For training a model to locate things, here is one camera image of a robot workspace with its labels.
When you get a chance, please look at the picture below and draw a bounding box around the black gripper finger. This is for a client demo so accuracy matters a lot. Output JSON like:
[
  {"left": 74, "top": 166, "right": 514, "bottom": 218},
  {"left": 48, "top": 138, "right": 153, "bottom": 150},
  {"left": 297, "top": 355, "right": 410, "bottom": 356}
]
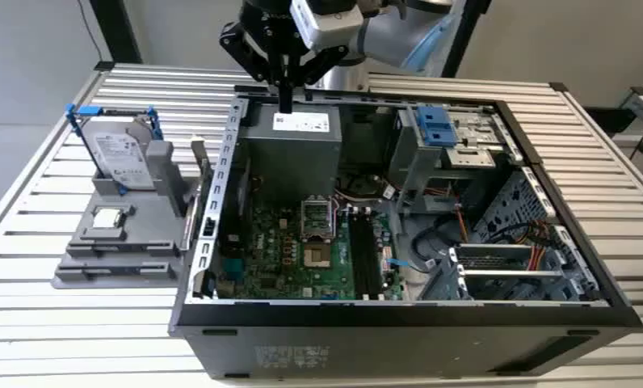
[
  {"left": 285, "top": 45, "right": 349, "bottom": 114},
  {"left": 218, "top": 22, "right": 286, "bottom": 114}
]

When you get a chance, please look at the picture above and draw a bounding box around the grey power supply unit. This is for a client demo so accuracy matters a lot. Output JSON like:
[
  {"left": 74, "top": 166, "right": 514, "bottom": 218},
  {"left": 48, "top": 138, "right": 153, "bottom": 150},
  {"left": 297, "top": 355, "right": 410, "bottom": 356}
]
[{"left": 242, "top": 103, "right": 344, "bottom": 203}]

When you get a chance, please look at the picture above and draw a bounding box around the blue drive bay latch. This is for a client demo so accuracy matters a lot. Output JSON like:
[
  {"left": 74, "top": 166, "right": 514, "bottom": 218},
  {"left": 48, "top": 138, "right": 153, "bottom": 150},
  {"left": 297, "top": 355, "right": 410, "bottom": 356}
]
[{"left": 414, "top": 105, "right": 457, "bottom": 147}]

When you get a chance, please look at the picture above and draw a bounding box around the black round case speaker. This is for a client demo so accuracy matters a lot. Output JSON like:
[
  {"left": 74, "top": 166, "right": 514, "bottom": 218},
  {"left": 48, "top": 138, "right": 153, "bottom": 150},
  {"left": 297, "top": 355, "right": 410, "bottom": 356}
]
[{"left": 348, "top": 175, "right": 386, "bottom": 195}]

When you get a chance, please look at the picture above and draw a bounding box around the grey metal disk bay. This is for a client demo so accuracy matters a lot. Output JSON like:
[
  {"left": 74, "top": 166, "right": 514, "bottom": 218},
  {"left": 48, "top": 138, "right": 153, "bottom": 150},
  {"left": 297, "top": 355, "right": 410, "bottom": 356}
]
[{"left": 390, "top": 103, "right": 510, "bottom": 213}]

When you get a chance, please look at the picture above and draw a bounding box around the blue disk carrier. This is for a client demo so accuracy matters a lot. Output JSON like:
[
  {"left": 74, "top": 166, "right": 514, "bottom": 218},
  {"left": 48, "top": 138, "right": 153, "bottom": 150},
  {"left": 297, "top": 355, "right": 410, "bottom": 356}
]
[{"left": 65, "top": 103, "right": 164, "bottom": 195}]

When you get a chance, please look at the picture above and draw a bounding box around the silver hard disk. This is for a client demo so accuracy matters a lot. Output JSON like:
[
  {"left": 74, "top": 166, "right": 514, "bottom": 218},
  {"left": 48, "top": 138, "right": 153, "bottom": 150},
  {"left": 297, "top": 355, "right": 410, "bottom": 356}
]
[{"left": 81, "top": 116, "right": 154, "bottom": 191}]

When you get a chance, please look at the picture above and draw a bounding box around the metal socket cover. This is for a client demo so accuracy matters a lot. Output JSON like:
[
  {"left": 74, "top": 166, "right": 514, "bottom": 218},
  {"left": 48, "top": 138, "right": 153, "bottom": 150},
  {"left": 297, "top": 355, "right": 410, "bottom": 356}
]
[{"left": 297, "top": 196, "right": 337, "bottom": 243}]

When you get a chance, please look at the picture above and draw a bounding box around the CPU socket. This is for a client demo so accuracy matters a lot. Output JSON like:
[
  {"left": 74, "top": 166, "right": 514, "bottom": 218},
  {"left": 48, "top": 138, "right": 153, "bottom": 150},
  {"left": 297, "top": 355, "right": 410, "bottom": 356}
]
[{"left": 301, "top": 240, "right": 333, "bottom": 269}]

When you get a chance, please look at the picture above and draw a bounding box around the grey parts rack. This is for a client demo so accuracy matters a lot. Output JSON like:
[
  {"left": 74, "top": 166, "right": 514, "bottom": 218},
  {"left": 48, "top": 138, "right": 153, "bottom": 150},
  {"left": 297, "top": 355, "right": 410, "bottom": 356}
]
[{"left": 50, "top": 141, "right": 204, "bottom": 289}]

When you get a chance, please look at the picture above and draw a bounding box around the silver CPU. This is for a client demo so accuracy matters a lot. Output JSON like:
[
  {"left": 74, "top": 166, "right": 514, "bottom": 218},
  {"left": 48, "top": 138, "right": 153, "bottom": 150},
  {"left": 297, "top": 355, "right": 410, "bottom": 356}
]
[{"left": 93, "top": 209, "right": 124, "bottom": 228}]

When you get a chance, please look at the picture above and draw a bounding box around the green motherboard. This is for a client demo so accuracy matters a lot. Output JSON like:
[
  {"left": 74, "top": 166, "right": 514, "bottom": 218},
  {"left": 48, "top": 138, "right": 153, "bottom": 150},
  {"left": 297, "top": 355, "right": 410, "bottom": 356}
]
[{"left": 216, "top": 201, "right": 409, "bottom": 302}]

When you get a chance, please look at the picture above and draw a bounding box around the silver perforated drive cage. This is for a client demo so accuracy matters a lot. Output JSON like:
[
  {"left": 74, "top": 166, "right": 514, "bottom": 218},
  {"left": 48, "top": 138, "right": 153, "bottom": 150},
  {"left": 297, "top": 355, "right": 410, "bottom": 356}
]
[{"left": 448, "top": 243, "right": 565, "bottom": 302}]

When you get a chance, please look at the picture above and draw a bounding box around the black open PC case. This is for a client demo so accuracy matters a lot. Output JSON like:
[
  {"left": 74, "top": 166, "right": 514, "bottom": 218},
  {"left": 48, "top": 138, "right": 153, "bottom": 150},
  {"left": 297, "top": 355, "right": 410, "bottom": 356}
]
[{"left": 166, "top": 82, "right": 643, "bottom": 381}]

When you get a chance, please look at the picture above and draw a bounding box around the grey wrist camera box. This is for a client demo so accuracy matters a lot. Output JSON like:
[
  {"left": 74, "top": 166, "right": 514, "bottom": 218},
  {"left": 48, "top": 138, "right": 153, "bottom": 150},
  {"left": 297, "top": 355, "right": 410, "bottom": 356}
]
[{"left": 290, "top": 0, "right": 366, "bottom": 52}]

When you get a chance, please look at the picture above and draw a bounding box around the black post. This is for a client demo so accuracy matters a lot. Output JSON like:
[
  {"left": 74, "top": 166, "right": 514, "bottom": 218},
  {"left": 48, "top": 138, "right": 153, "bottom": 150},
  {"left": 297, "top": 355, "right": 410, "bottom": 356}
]
[
  {"left": 86, "top": 0, "right": 144, "bottom": 65},
  {"left": 442, "top": 0, "right": 493, "bottom": 78}
]

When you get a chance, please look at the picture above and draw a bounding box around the graphics card with bracket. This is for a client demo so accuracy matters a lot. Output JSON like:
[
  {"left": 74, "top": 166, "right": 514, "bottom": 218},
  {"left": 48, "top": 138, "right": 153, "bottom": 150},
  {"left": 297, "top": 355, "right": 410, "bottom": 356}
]
[{"left": 182, "top": 134, "right": 216, "bottom": 248}]

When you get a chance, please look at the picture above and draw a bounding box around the white purple wire bundle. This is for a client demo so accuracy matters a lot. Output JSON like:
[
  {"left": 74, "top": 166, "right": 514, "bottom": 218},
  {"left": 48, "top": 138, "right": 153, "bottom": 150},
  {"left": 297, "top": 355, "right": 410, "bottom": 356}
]
[{"left": 332, "top": 186, "right": 396, "bottom": 203}]

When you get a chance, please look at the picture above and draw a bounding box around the orange wire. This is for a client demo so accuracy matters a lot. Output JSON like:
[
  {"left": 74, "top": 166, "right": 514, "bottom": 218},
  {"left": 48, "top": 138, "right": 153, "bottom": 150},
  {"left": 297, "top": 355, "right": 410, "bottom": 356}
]
[{"left": 453, "top": 204, "right": 469, "bottom": 244}]

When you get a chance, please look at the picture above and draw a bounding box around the black looped cable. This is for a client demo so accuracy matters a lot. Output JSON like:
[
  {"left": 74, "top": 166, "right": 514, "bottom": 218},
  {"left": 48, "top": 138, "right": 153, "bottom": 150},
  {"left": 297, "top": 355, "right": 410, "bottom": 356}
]
[{"left": 409, "top": 224, "right": 460, "bottom": 272}]

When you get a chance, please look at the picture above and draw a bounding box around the black bracket beside table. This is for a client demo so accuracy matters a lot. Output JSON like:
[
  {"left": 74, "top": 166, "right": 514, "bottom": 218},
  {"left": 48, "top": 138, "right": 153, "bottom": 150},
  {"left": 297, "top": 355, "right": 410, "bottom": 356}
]
[{"left": 583, "top": 105, "right": 635, "bottom": 135}]

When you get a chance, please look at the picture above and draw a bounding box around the red yellow wire bundle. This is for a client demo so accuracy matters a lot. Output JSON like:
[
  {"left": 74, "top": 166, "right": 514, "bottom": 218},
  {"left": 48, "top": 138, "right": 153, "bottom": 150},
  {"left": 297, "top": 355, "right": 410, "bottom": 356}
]
[{"left": 525, "top": 220, "right": 549, "bottom": 276}]

